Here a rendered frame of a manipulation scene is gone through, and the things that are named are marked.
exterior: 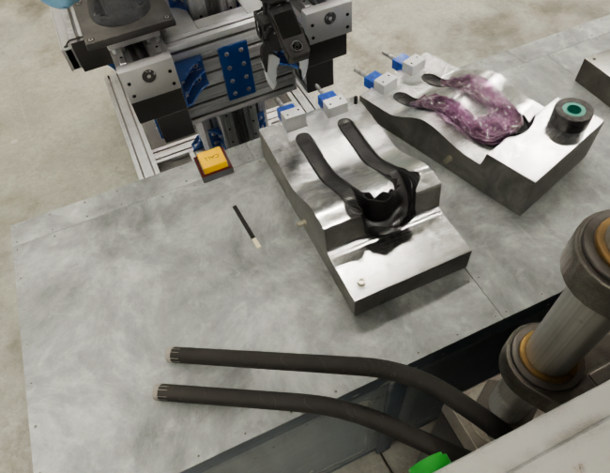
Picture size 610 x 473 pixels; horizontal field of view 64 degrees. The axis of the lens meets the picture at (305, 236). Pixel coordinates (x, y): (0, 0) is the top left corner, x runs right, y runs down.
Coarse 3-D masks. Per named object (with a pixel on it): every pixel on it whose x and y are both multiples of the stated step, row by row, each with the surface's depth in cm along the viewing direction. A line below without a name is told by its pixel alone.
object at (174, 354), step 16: (176, 352) 92; (192, 352) 90; (208, 352) 89; (224, 352) 88; (240, 352) 88; (256, 352) 87; (272, 352) 86; (256, 368) 87; (272, 368) 85; (288, 368) 84; (304, 368) 83; (320, 368) 82; (336, 368) 80; (352, 368) 80
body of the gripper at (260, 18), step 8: (264, 0) 93; (272, 0) 92; (280, 0) 92; (264, 8) 99; (256, 16) 100; (264, 16) 99; (256, 24) 103; (264, 24) 98; (264, 32) 100; (272, 32) 97; (272, 40) 99; (272, 48) 100; (280, 48) 101
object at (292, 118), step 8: (280, 104) 122; (288, 104) 120; (280, 112) 118; (288, 112) 116; (296, 112) 115; (304, 112) 115; (288, 120) 114; (296, 120) 115; (304, 120) 116; (288, 128) 116; (296, 128) 117
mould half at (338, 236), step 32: (320, 128) 116; (288, 160) 111; (352, 160) 110; (416, 160) 104; (288, 192) 112; (320, 192) 102; (416, 192) 97; (320, 224) 95; (352, 224) 96; (416, 224) 102; (448, 224) 101; (352, 256) 98; (384, 256) 98; (416, 256) 97; (448, 256) 96; (352, 288) 94; (384, 288) 93; (416, 288) 99
